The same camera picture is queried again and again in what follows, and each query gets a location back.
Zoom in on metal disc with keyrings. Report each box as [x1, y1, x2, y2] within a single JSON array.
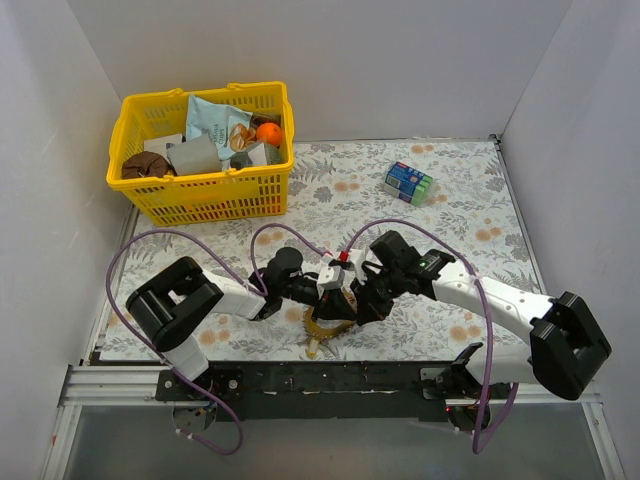
[[303, 290, 356, 352]]

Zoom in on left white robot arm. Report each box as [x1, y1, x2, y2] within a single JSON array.
[[126, 247, 357, 400]]

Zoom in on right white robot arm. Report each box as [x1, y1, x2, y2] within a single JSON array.
[[340, 231, 612, 400]]

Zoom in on yellow plastic basket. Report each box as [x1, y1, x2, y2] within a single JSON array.
[[106, 81, 295, 226]]

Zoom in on blue green sponge pack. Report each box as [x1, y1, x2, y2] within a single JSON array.
[[383, 162, 433, 207]]

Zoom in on floral table mat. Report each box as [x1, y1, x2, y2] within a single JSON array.
[[99, 140, 562, 362]]

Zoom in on orange fruit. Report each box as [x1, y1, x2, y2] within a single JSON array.
[[256, 122, 284, 148]]

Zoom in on grey paper cup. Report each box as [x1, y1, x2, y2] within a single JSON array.
[[167, 135, 222, 176]]

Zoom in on light blue chips bag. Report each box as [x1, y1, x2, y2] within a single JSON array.
[[186, 94, 256, 160]]

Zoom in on brown round pastry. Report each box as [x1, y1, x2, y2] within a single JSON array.
[[121, 151, 171, 180]]

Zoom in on white box in basket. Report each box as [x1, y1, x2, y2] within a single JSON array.
[[143, 133, 183, 155]]

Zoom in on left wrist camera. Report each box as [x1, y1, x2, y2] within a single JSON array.
[[316, 255, 345, 294]]

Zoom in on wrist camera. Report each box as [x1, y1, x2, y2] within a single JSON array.
[[338, 249, 368, 283], [316, 255, 345, 294]]

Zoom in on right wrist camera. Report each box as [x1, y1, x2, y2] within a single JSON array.
[[338, 249, 368, 283]]

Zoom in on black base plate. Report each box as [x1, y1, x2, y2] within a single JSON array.
[[155, 361, 481, 430]]

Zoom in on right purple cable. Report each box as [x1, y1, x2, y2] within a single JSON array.
[[344, 218, 519, 455]]

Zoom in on purple cable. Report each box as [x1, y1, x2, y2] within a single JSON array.
[[105, 223, 334, 455], [344, 218, 519, 455]]

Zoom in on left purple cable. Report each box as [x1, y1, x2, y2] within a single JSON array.
[[105, 223, 334, 455]]

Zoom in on aluminium frame rail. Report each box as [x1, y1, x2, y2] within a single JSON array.
[[58, 365, 602, 407]]

